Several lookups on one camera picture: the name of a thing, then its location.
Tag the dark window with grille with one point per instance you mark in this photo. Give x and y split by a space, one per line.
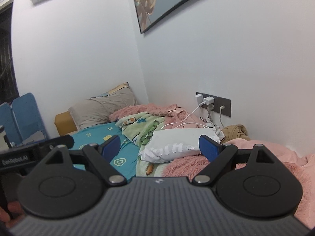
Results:
9 89

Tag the blue folding chair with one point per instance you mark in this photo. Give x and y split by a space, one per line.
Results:
21 119

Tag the green cartoon fleece blanket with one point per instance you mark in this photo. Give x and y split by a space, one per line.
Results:
139 127

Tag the white t-shirt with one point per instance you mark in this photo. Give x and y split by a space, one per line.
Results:
169 144

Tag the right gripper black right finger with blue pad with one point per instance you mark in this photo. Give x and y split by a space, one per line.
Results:
249 182

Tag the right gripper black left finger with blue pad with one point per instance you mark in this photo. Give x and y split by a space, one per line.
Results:
93 176

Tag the white charger plug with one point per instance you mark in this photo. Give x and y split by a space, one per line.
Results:
204 101

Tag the yellow wooden headboard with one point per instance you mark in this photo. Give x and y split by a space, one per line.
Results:
64 123

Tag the tan crumpled garment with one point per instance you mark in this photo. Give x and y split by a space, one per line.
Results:
232 132

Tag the grey clothes on chair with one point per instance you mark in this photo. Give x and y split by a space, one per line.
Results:
36 137

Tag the grey beige pillow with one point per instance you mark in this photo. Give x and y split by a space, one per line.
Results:
97 109

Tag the grey wall socket panel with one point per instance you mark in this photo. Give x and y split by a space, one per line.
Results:
220 105

